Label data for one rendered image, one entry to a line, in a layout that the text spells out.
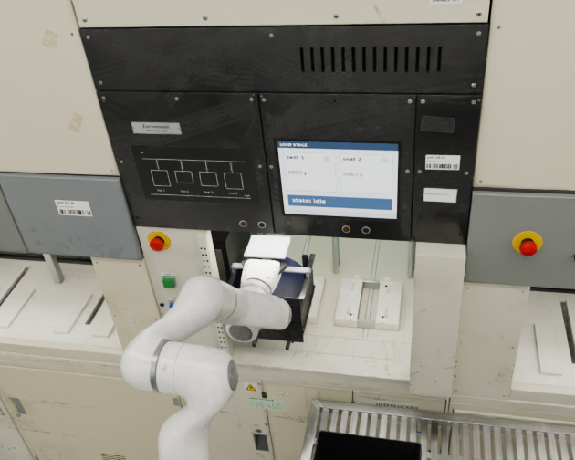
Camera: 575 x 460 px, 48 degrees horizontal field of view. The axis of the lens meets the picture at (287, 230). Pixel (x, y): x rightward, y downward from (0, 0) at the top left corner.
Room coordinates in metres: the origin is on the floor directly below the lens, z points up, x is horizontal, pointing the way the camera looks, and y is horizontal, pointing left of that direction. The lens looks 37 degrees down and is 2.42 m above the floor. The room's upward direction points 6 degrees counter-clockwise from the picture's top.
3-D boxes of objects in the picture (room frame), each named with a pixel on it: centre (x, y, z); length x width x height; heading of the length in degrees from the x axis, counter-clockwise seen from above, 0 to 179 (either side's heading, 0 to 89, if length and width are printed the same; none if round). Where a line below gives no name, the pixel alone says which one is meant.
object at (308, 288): (1.45, 0.06, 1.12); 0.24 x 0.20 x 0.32; 75
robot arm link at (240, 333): (1.20, 0.12, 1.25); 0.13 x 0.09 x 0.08; 165
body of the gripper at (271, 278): (1.34, 0.09, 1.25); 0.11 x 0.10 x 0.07; 165
